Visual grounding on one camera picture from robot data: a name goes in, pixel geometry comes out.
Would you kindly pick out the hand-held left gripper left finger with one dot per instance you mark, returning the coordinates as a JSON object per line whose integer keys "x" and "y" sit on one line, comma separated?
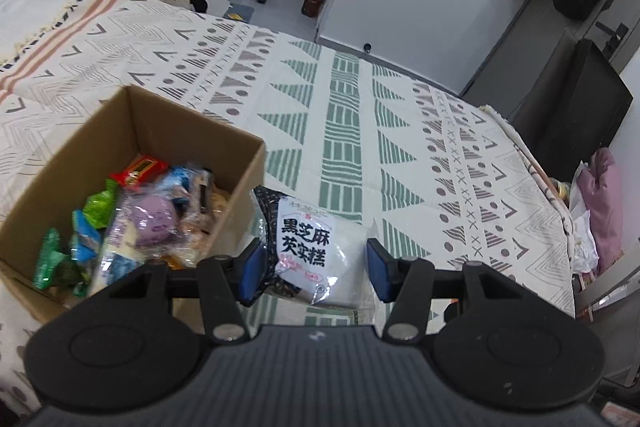
{"x": 250, "y": 269}

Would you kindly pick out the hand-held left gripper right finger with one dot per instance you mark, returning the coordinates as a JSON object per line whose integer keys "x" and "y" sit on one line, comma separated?
{"x": 380, "y": 269}

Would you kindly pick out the orange rice cracker packet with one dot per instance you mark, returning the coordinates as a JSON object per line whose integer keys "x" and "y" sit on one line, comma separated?
{"x": 200, "y": 232}

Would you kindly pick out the white black sesame cake packet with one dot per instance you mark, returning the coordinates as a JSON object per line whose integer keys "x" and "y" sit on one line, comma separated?
{"x": 310, "y": 247}

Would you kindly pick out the clear nut bar packet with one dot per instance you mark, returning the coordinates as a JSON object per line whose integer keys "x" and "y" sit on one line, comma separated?
{"x": 204, "y": 189}

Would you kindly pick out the clear purple bun packet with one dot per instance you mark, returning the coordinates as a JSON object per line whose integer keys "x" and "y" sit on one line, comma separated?
{"x": 152, "y": 214}

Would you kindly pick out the long purple snack packet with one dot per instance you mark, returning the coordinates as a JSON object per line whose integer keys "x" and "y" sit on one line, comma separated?
{"x": 117, "y": 247}

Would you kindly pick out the red snack packet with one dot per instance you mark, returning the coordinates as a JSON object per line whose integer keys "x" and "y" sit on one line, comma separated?
{"x": 140, "y": 169}

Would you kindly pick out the light green snack packet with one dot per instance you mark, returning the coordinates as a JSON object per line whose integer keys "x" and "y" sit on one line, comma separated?
{"x": 100, "y": 204}

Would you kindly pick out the blue and white snack packet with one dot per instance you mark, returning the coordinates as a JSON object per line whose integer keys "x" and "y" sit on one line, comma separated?
{"x": 86, "y": 239}

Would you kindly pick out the brown cardboard box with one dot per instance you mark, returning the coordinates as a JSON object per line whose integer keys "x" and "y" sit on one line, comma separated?
{"x": 165, "y": 122}

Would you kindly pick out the dark green snack packet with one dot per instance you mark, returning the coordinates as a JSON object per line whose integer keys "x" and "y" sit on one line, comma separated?
{"x": 50, "y": 257}

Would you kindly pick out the patterned blanket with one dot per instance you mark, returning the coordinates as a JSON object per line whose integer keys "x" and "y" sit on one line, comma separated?
{"x": 350, "y": 132}

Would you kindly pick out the white cloth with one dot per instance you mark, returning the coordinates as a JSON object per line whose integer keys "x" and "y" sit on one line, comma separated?
{"x": 582, "y": 237}

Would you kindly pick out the pink cloth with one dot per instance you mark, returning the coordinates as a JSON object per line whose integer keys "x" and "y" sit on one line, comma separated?
{"x": 602, "y": 207}

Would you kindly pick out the grey metal shelf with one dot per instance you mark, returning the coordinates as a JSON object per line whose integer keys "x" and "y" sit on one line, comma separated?
{"x": 615, "y": 292}

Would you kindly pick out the black flat panel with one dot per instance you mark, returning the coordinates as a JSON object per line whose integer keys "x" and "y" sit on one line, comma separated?
{"x": 575, "y": 117}

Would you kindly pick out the grey door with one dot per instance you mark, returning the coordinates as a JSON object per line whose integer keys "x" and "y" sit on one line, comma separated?
{"x": 525, "y": 47}

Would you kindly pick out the white bed sheet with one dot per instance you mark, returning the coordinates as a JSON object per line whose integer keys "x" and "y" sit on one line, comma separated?
{"x": 30, "y": 17}

